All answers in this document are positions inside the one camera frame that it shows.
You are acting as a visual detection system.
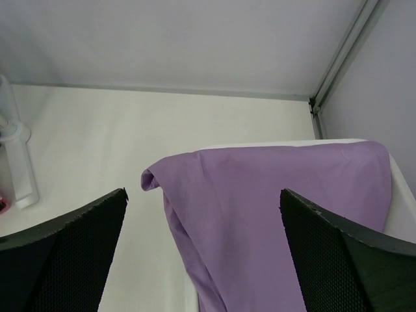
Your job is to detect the aluminium frame post right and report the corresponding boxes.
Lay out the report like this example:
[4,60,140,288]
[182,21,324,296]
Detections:
[309,1,389,139]

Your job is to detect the white and metal clothes rack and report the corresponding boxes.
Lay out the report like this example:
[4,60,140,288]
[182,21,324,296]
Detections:
[1,75,39,209]

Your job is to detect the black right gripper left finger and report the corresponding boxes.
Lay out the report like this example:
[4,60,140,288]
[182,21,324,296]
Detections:
[1,188,128,311]

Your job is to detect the purple trousers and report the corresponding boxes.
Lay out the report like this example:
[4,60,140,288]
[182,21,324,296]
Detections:
[140,141,391,311]

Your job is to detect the pink camouflage trousers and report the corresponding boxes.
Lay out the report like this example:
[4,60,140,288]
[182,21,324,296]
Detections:
[0,196,10,213]

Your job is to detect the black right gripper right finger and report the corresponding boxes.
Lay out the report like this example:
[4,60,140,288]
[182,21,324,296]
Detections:
[279,188,415,311]

